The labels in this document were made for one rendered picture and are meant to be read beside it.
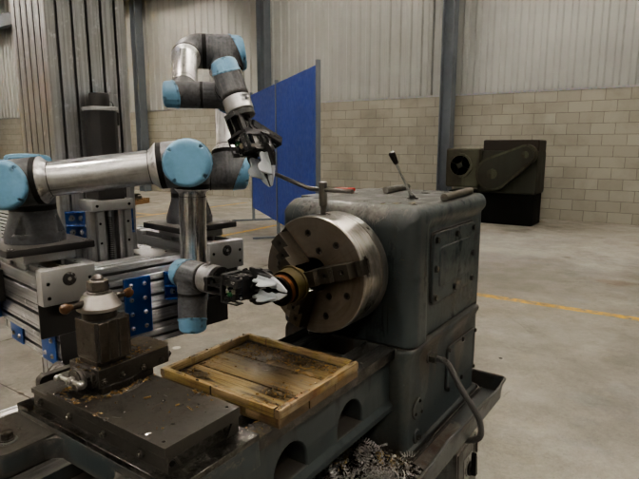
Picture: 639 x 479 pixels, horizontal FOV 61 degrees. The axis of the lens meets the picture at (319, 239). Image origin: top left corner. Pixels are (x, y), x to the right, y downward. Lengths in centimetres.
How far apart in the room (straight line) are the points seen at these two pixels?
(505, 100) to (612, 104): 188
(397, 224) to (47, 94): 109
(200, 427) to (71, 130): 113
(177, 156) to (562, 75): 1036
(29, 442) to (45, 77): 109
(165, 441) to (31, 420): 36
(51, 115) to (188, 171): 58
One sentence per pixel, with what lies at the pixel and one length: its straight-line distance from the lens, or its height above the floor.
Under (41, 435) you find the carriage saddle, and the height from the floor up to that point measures 91.
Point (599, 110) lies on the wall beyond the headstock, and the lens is 1116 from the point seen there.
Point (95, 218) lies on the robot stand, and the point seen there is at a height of 120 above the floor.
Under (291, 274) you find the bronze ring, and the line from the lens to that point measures 131.
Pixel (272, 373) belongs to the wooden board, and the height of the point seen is 89.
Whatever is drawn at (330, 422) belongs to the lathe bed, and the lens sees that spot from 134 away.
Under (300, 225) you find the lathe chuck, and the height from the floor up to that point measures 121.
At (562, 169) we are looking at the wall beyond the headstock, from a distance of 1124.
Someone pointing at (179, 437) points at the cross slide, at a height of 97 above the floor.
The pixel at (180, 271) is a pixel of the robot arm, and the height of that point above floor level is 110.
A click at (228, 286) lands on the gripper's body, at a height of 109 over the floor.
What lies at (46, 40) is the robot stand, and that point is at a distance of 183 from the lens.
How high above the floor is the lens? 142
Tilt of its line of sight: 10 degrees down
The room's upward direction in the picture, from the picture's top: straight up
